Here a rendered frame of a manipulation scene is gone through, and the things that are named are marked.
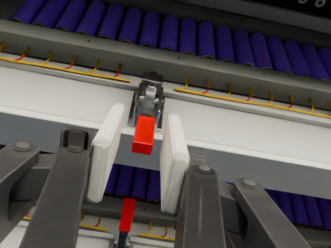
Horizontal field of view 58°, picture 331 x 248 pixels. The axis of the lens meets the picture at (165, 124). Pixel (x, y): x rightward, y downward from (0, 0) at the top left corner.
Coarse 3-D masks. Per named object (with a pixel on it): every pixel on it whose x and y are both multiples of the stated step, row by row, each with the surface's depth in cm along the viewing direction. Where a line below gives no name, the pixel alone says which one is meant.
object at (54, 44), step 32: (0, 32) 25; (32, 32) 26; (64, 32) 27; (32, 64) 26; (96, 64) 26; (128, 64) 27; (160, 64) 27; (192, 64) 27; (224, 64) 28; (224, 96) 27; (288, 96) 29; (320, 96) 29
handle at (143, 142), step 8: (152, 96) 23; (144, 104) 22; (152, 104) 23; (144, 112) 21; (152, 112) 22; (144, 120) 20; (152, 120) 20; (136, 128) 19; (144, 128) 19; (152, 128) 19; (136, 136) 18; (144, 136) 18; (152, 136) 18; (136, 144) 17; (144, 144) 17; (152, 144) 17; (136, 152) 18; (144, 152) 18
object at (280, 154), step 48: (0, 0) 32; (192, 0) 35; (240, 0) 34; (0, 96) 24; (48, 96) 25; (96, 96) 26; (240, 96) 29; (48, 144) 25; (192, 144) 24; (240, 144) 25; (288, 144) 26
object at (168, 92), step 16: (0, 64) 26; (16, 64) 26; (80, 80) 26; (96, 80) 26; (112, 80) 26; (176, 96) 27; (192, 96) 27; (208, 96) 27; (256, 112) 28; (272, 112) 28; (288, 112) 28
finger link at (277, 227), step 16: (240, 192) 11; (256, 192) 12; (256, 208) 10; (272, 208) 11; (256, 224) 10; (272, 224) 10; (288, 224) 10; (240, 240) 12; (256, 240) 10; (272, 240) 9; (288, 240) 9; (304, 240) 9
